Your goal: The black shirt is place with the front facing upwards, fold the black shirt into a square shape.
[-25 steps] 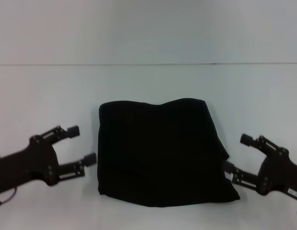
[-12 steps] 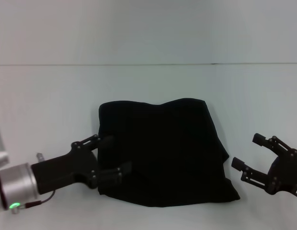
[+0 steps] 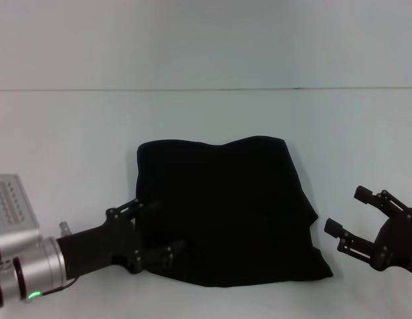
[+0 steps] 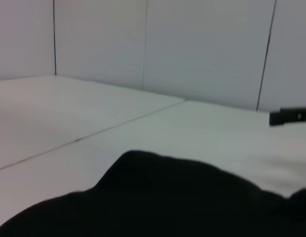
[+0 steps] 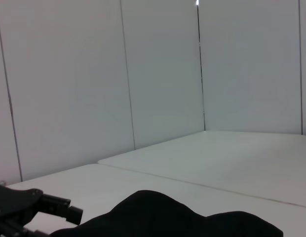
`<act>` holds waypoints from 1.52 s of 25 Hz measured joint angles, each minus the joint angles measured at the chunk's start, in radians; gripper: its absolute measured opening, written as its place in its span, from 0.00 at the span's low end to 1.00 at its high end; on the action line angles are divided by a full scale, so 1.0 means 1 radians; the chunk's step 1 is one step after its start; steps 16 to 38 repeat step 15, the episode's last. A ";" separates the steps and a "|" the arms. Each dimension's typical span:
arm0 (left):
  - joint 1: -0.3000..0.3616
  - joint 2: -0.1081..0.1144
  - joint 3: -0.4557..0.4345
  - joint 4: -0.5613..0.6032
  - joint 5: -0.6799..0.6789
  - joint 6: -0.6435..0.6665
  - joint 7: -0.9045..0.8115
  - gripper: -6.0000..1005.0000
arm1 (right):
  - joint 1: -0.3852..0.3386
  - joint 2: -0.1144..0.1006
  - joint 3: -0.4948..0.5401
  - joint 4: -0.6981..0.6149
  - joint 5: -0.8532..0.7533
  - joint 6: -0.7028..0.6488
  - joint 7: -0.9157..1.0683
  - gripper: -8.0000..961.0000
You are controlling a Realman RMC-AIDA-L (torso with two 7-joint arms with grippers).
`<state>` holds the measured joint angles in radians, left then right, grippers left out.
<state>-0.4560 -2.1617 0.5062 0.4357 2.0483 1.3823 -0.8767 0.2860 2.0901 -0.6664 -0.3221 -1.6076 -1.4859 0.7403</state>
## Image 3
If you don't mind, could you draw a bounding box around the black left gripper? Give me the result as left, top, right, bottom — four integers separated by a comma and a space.
55, 198, 187, 280

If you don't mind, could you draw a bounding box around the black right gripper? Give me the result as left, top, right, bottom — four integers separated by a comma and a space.
324, 185, 412, 277

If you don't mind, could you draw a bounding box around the black T-shirt with FREE print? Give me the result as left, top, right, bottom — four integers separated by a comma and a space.
135, 135, 334, 289

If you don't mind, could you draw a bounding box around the left arm connector cable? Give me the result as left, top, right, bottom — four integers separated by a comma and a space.
39, 221, 80, 296

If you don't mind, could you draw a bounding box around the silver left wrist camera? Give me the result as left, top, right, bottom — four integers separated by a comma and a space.
0, 173, 43, 257

